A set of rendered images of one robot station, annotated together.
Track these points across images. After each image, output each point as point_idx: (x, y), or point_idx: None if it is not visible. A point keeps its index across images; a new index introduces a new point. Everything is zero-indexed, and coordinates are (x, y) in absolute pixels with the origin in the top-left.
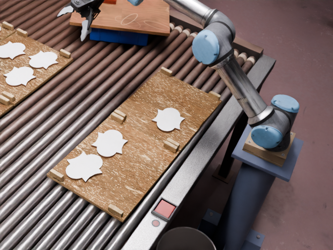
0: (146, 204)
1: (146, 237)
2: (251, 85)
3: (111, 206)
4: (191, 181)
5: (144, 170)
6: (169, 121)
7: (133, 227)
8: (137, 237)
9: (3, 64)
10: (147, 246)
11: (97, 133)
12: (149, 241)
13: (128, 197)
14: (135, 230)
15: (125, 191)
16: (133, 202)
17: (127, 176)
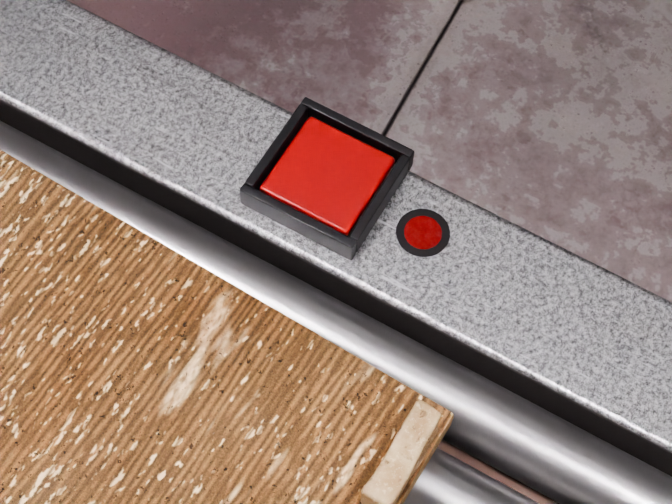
0: (291, 284)
1: (528, 285)
2: None
3: (385, 484)
4: (98, 31)
5: (27, 287)
6: None
7: (462, 366)
8: (540, 338)
9: None
10: (587, 277)
11: None
12: (553, 269)
13: (265, 389)
14: (492, 351)
15: (215, 407)
16: (304, 353)
17: (76, 401)
